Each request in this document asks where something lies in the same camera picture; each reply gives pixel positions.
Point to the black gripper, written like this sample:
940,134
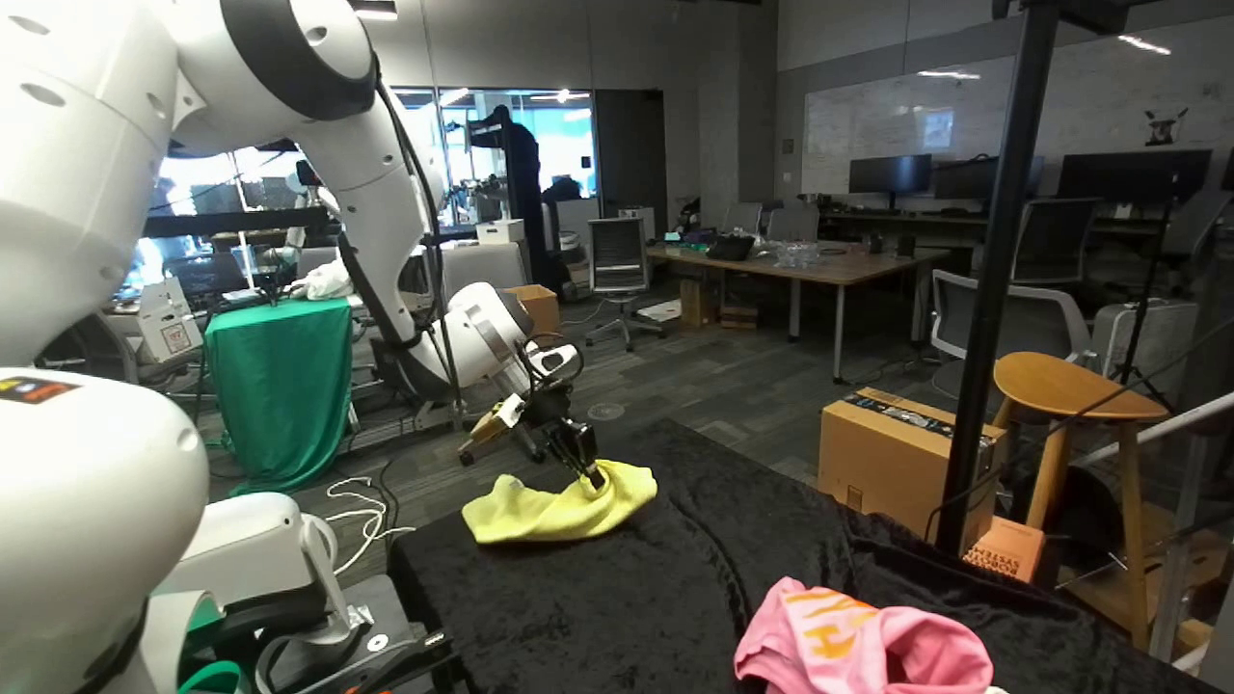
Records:
562,430

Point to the bright yellow cloth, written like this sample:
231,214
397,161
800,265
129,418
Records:
555,516

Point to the pink cloth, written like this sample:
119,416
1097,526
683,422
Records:
834,642

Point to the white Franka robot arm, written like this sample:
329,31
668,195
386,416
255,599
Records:
89,195

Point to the person in dark clothes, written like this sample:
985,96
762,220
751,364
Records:
521,195

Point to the black velvet tablecloth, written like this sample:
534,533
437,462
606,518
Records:
668,579

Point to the small open cardboard box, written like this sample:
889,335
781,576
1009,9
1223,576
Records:
543,311

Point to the grey mesh back chair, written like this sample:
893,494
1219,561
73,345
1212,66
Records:
619,257

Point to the grey swivel chair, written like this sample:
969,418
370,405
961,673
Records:
488,269

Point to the cardboard box with black tape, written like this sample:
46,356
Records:
889,450

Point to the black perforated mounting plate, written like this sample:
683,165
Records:
350,649

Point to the light wooden desk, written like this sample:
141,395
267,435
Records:
830,273

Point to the green draped table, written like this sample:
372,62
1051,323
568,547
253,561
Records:
280,387

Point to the small white object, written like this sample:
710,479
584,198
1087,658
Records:
323,279

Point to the black computer monitor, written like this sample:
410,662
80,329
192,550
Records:
966,180
1133,175
889,180

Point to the black stand pole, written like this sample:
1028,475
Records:
991,323

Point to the white paper sign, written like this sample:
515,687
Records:
172,323

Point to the wooden stool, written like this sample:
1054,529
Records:
1074,387

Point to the silver metal pole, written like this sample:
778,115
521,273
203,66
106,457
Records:
1158,430

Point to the yellow wrist camera mount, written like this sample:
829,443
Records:
493,430

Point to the grey frame office chair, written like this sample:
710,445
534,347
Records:
1028,323

